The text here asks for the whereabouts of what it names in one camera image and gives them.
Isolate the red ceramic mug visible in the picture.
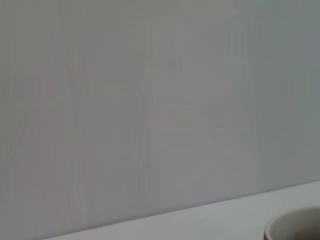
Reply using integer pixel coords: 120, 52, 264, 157
263, 205, 320, 240

